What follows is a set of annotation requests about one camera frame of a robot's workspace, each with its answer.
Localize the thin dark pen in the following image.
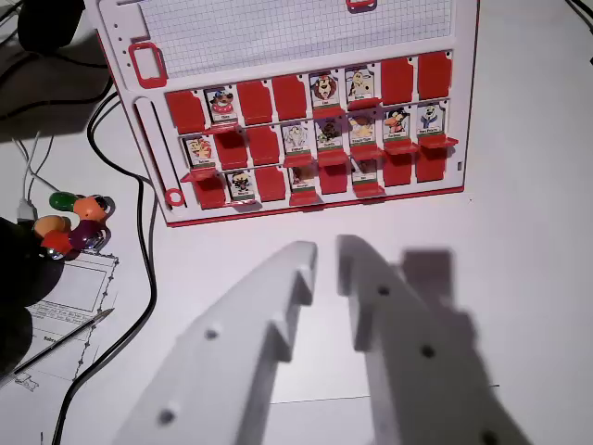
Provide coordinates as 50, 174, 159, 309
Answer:
13, 307, 116, 375

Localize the printed paper sheet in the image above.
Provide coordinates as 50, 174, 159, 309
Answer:
0, 252, 120, 391

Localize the black rounded object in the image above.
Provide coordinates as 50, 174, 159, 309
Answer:
0, 215, 66, 377

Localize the red and white game board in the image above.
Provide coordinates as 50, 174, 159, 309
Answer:
83, 0, 481, 228

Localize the black box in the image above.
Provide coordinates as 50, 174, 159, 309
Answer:
17, 0, 87, 51

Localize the long black cable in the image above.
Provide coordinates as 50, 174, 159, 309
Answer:
50, 90, 158, 445

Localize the colourful toy keychain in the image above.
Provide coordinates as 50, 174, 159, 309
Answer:
32, 190, 116, 261

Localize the white cable with plug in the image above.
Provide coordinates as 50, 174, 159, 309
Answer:
11, 132, 64, 223

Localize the thin black cable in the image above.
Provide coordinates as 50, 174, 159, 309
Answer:
0, 44, 110, 80

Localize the black cable pair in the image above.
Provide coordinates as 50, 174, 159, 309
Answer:
563, 0, 593, 30

